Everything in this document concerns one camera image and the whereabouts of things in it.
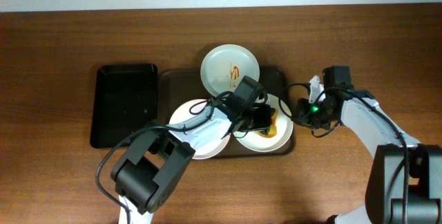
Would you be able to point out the green and orange sponge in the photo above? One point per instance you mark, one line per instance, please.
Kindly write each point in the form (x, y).
(270, 131)

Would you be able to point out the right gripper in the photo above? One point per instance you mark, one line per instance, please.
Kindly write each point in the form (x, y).
(302, 110)

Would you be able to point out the pale blue plate with sauce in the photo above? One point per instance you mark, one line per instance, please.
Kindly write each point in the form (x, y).
(224, 67)

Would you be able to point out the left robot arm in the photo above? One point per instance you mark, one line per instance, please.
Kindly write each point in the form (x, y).
(158, 155)

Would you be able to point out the white plate with sauce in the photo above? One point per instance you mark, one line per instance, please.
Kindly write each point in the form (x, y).
(284, 125)

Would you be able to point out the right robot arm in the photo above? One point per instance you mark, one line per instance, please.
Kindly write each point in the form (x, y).
(405, 180)

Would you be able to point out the black rectangular tray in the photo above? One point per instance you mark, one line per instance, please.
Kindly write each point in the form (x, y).
(125, 100)

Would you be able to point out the pink plate with sauce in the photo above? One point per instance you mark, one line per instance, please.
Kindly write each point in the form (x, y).
(183, 113)

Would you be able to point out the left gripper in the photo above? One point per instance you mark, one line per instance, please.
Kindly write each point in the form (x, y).
(262, 117)

